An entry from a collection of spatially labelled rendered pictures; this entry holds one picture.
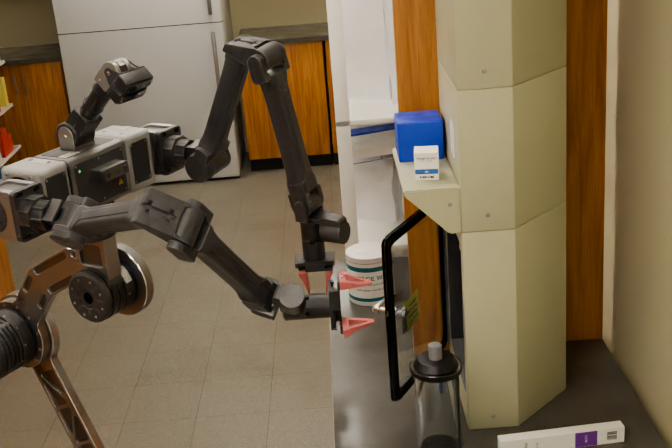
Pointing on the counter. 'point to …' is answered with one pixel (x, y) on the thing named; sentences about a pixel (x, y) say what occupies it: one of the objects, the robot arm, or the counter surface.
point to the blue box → (417, 132)
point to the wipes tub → (358, 262)
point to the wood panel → (420, 96)
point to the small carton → (426, 163)
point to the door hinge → (446, 285)
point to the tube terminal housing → (510, 243)
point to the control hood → (433, 193)
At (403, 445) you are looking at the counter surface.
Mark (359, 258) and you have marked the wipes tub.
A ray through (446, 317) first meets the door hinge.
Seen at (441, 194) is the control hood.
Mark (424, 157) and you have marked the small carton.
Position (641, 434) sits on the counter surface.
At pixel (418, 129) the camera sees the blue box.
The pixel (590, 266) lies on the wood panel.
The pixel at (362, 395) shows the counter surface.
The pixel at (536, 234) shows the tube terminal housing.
